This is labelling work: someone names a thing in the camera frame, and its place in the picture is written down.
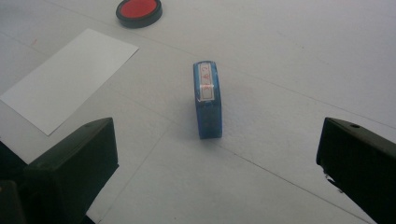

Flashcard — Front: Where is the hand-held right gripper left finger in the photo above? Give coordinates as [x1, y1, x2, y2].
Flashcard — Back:
[19, 117, 120, 224]

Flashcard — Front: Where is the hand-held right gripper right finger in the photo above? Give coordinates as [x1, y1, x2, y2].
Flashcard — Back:
[316, 117, 396, 224]

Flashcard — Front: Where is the blue rectangular stamp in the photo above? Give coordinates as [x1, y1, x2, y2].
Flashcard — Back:
[192, 60, 223, 140]

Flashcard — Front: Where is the round red ink pad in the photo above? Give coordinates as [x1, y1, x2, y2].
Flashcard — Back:
[115, 0, 163, 30]

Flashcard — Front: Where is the white paper sheet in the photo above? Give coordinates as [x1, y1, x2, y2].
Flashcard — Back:
[0, 28, 140, 137]

